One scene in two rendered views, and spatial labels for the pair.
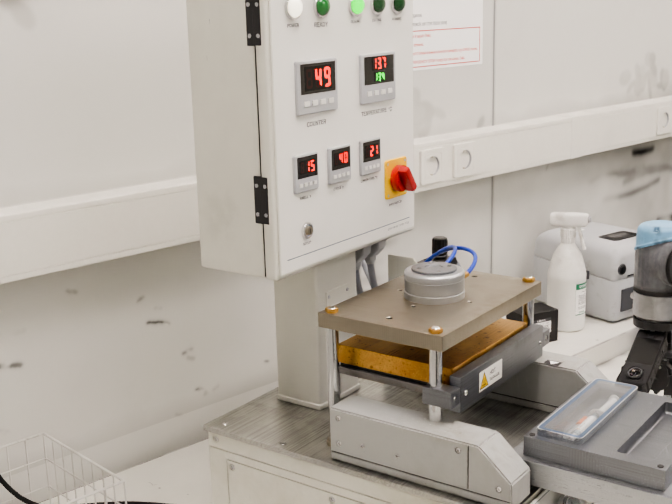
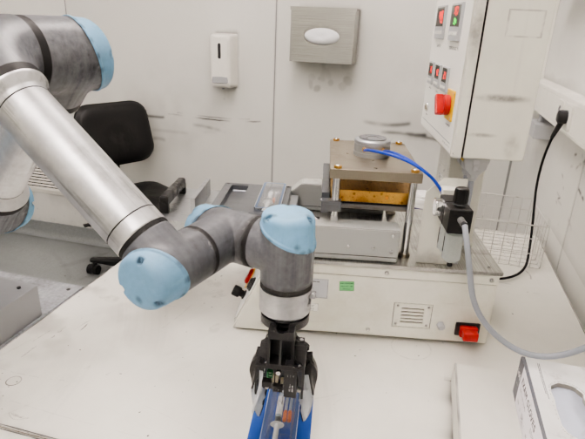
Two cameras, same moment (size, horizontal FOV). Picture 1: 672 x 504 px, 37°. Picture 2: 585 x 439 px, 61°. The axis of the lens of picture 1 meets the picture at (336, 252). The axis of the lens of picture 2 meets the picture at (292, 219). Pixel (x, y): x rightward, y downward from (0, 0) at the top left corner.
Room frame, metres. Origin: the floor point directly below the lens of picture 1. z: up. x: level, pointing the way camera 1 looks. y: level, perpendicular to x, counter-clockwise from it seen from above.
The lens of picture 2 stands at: (2.06, -0.85, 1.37)
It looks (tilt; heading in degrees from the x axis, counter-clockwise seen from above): 21 degrees down; 147
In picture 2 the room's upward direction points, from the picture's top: 3 degrees clockwise
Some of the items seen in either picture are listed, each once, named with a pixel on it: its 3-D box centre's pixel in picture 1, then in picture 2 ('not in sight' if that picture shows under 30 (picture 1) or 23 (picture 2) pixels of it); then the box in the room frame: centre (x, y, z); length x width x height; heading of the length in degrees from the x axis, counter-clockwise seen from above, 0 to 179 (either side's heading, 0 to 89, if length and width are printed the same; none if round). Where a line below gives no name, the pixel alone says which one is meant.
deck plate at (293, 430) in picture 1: (413, 419); (378, 233); (1.28, -0.10, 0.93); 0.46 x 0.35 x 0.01; 54
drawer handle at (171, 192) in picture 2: not in sight; (173, 194); (0.99, -0.49, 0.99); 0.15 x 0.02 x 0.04; 144
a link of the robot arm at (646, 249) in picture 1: (661, 257); (285, 248); (1.53, -0.51, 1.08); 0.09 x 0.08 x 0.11; 30
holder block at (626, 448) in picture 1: (623, 430); (252, 202); (1.10, -0.34, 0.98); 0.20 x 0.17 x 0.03; 144
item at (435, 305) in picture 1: (421, 307); (385, 169); (1.29, -0.11, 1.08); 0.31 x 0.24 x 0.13; 144
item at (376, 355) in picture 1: (438, 325); (369, 174); (1.26, -0.13, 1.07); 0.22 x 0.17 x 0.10; 144
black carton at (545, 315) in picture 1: (531, 324); not in sight; (1.95, -0.40, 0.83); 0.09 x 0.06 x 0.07; 117
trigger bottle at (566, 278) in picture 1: (568, 270); not in sight; (2.03, -0.49, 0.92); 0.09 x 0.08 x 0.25; 69
